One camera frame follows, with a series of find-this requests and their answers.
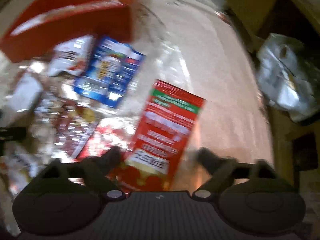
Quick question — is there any red spicy strip pack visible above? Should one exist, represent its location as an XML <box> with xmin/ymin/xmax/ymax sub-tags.
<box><xmin>114</xmin><ymin>79</ymin><xmax>206</xmax><ymax>194</ymax></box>

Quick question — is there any white hawthorn snack pack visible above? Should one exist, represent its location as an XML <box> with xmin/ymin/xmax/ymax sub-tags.
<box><xmin>47</xmin><ymin>35</ymin><xmax>95</xmax><ymax>76</ymax></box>

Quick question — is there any large white snack bag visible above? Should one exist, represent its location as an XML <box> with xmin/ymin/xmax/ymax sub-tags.
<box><xmin>1</xmin><ymin>73</ymin><xmax>43</xmax><ymax>127</ymax></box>

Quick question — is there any silver red nut pack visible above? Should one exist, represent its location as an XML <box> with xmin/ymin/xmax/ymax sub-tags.
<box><xmin>30</xmin><ymin>93</ymin><xmax>101</xmax><ymax>159</ymax></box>

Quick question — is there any blue coconut snack pack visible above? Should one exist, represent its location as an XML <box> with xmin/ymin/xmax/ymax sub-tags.
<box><xmin>73</xmin><ymin>36</ymin><xmax>145</xmax><ymax>108</ymax></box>

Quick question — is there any silver foil bag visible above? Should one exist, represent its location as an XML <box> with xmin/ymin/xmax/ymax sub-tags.
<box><xmin>257</xmin><ymin>34</ymin><xmax>319</xmax><ymax>123</ymax></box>

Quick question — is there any red cardboard box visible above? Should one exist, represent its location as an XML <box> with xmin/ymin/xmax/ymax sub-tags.
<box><xmin>1</xmin><ymin>0</ymin><xmax>139</xmax><ymax>62</ymax></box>

